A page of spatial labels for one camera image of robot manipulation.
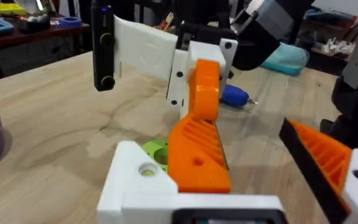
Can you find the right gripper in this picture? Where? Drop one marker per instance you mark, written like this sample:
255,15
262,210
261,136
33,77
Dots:
145,49

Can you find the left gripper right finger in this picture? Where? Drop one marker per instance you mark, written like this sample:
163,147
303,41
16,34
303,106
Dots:
328,165

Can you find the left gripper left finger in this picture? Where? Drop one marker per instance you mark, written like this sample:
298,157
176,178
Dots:
135,186

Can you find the orange ribbed wedge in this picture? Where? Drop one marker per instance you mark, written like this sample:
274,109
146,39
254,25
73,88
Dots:
197,161

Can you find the blue electric screwdriver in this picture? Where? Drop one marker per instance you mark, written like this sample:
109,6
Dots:
235,96

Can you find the green disc with holes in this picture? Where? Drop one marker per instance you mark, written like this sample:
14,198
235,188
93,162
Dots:
154,151

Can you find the teal bag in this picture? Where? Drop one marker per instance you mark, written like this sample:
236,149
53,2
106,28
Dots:
286,59

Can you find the right wrist black upright plate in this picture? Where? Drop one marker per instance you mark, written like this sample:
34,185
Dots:
102,59

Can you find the blue tape roll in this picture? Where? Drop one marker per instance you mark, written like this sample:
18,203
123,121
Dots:
70,21

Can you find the dark side table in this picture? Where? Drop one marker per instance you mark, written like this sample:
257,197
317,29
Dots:
33,46

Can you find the yellow box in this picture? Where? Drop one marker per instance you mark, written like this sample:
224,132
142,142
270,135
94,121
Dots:
2,7

